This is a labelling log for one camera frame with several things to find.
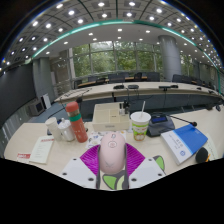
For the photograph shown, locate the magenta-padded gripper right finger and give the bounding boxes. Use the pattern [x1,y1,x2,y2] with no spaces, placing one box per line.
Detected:
[124,143,167,190]

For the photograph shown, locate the cat-shaped black green mouse pad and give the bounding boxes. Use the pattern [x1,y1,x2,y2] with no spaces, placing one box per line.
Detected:
[100,154,166,191]

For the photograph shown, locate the black handheld microphone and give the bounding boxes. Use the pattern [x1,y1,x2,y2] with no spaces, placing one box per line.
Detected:
[195,147,212,164]

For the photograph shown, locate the dark office chairs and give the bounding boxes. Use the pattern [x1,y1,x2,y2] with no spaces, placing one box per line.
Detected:
[74,71,216,88]

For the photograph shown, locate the dark conference microphone unit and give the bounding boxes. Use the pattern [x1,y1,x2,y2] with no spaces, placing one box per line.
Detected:
[145,113,198,138]

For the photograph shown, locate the pink computer mouse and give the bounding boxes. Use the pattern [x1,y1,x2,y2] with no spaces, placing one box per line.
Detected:
[98,131,127,175]

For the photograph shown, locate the cream booklet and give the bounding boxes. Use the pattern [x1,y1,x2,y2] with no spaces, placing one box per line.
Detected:
[28,135,56,165]

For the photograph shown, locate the red drink bottle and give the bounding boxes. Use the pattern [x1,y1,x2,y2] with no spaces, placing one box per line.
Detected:
[65,101,89,144]

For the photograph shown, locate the blue and white book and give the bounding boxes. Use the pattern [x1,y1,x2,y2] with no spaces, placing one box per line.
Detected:
[160,123,209,166]

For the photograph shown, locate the cream open box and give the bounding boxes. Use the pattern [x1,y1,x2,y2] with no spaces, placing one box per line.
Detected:
[91,101,132,133]

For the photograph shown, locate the ceiling lights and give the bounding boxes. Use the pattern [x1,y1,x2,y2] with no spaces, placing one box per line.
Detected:
[1,0,218,66]

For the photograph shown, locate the white paper sheet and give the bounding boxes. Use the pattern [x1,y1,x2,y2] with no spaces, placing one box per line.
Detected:
[201,133,220,161]

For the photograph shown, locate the green printed cup with straw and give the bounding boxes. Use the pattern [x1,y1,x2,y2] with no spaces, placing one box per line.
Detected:
[130,100,152,142]

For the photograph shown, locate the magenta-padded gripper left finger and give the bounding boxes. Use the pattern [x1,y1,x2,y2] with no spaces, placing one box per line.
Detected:
[60,143,102,190]

